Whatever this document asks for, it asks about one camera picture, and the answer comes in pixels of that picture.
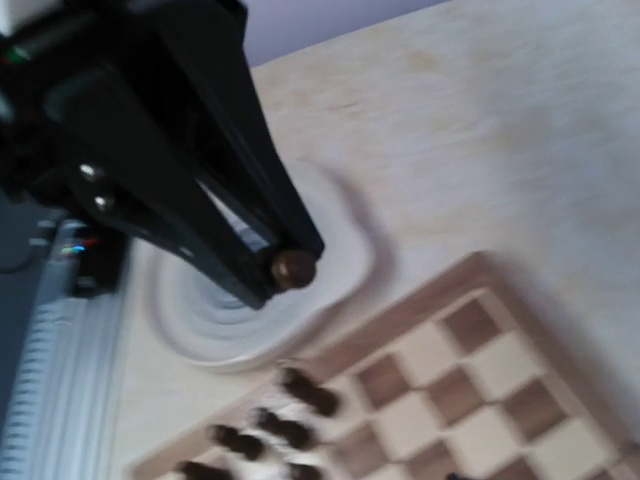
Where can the dark chess piece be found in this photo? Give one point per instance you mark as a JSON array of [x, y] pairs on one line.
[[302, 387]]

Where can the dark piece back rank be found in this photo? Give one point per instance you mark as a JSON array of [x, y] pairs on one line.
[[192, 470]]

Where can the dark piece mid file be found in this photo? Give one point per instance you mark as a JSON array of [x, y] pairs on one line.
[[229, 437]]

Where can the front aluminium rail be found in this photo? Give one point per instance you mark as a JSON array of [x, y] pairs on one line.
[[60, 418]]

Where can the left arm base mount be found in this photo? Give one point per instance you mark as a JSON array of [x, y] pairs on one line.
[[99, 262]]

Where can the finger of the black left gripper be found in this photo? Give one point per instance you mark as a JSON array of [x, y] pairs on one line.
[[250, 177]]

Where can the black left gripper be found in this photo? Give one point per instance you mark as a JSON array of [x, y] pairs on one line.
[[123, 119]]

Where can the wooden chess board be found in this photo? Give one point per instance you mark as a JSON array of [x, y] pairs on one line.
[[460, 380]]

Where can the collapsible silicone bowl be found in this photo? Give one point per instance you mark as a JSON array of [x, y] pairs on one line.
[[220, 325]]

